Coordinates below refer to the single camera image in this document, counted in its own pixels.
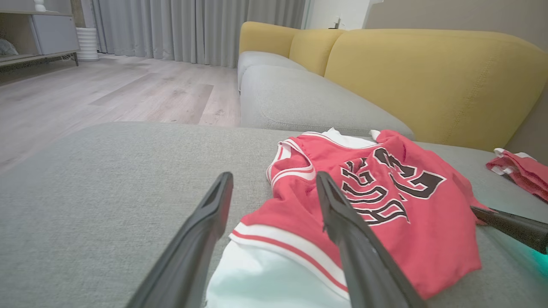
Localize yellow sofa back cushion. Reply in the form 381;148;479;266
289;29;345;77
324;29;548;153

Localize grey soft toy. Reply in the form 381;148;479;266
0;38;19;56

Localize white ribbed cylinder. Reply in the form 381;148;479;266
76;28;100;62

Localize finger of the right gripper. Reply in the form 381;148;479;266
471;206;548;255

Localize yellow sofa armrest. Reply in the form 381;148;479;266
239;21;300;58

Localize red shorts with white stripe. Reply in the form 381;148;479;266
486;148;548;202

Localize low tv cabinet with drawers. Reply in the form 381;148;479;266
0;11;81;71

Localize grey sofa seat cushion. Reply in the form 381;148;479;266
237;51;307;91
240;64;415;140

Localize grey pleated curtain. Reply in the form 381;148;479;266
81;0;307;68

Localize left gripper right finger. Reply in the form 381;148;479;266
316;171;426;308

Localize red basketball jersey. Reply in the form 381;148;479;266
205;127;489;308

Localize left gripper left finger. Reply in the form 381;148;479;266
126;172;234;308

